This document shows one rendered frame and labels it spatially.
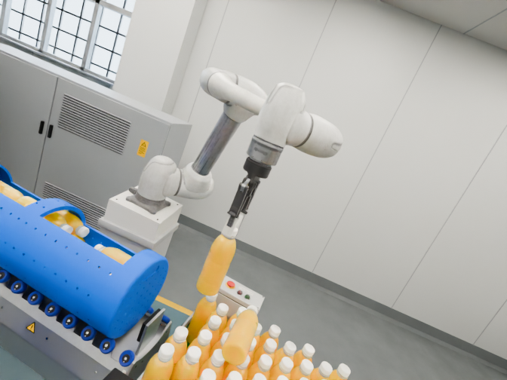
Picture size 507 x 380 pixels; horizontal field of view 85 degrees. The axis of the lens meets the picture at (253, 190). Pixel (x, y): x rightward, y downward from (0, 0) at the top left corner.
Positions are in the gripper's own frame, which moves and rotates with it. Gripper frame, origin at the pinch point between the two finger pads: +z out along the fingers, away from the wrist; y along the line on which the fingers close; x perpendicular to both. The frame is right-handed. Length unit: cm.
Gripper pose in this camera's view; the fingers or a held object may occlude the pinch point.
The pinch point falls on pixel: (232, 224)
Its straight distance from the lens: 82.3
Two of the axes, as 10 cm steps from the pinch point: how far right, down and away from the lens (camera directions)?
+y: -2.8, 1.4, -9.5
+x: 8.8, 4.4, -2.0
